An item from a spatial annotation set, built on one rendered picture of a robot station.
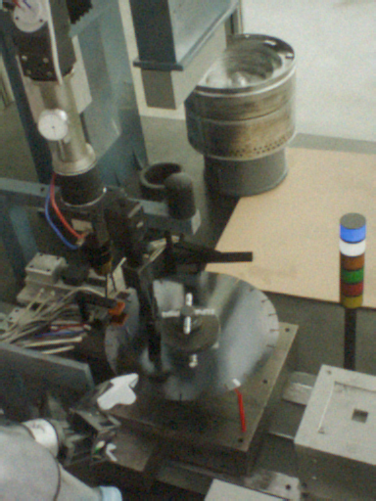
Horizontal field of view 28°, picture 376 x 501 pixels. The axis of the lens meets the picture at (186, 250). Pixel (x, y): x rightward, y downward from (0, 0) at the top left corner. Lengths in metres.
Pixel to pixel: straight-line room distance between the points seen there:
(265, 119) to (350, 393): 0.79
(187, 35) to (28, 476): 0.96
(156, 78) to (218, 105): 0.39
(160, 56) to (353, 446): 0.79
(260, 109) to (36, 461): 1.24
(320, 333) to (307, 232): 0.34
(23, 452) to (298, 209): 1.32
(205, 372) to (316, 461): 0.24
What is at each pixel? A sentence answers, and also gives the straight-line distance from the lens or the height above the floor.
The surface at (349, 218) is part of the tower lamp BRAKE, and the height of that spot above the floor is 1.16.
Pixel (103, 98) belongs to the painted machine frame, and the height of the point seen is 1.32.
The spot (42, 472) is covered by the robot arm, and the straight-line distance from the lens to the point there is 0.85.
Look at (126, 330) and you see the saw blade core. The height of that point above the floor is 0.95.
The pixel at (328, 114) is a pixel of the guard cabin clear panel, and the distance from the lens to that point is 2.33.
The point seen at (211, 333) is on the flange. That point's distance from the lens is 1.41.
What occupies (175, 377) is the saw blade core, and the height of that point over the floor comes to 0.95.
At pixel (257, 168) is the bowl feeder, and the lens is 2.02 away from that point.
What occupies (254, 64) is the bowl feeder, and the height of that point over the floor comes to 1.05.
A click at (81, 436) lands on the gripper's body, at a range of 1.28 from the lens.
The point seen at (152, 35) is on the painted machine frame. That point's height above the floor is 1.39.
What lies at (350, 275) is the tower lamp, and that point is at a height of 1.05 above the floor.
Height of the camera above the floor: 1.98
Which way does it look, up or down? 40 degrees down
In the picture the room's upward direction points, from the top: 9 degrees counter-clockwise
